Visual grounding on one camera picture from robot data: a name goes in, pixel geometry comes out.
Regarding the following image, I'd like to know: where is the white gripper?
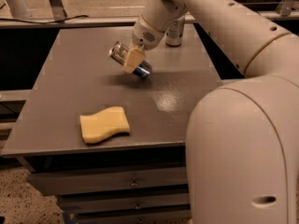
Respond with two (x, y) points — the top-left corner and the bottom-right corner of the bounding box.
(123, 15), (164, 74)

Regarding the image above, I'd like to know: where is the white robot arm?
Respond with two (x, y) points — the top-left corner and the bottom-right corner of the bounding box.
(124, 0), (299, 224)

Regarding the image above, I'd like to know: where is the silver soda can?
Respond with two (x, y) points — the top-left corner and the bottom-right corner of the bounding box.
(165, 16), (185, 47)

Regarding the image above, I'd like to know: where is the metal railing bar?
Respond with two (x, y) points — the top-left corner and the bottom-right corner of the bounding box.
(0, 10), (299, 29)

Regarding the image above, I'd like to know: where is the yellow sponge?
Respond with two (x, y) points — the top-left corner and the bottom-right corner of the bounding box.
(79, 106), (130, 144)

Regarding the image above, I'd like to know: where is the grey drawer cabinet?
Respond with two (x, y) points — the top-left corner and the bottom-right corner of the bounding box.
(2, 25), (219, 224)

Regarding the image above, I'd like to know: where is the top drawer knob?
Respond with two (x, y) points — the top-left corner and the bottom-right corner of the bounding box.
(130, 178), (139, 188)

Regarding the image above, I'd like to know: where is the drawer knob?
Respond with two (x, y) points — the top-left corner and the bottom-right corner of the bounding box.
(130, 178), (139, 188)
(135, 203), (142, 210)

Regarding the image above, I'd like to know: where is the white pipe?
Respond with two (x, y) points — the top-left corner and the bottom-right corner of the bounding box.
(5, 0), (31, 19)

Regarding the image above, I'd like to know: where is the middle drawer knob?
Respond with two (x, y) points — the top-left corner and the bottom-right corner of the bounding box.
(135, 203), (142, 210)

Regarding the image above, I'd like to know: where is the black cable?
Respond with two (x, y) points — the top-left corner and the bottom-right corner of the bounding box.
(0, 14), (90, 25)

